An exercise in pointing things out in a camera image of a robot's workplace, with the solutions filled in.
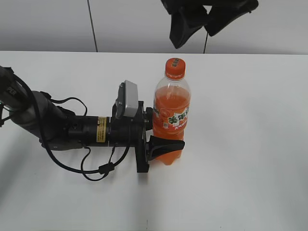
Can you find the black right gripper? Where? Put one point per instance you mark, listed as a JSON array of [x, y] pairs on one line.
[[188, 16]]

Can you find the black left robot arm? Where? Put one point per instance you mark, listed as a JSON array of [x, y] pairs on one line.
[[59, 129]]

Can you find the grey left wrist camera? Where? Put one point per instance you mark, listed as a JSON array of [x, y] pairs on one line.
[[127, 100]]

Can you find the orange Mirinda soda bottle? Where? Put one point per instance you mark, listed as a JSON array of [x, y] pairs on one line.
[[171, 107]]

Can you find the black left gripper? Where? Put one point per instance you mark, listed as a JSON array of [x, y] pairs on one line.
[[131, 132]]

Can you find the orange bottle cap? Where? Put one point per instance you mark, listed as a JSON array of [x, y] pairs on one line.
[[175, 69]]

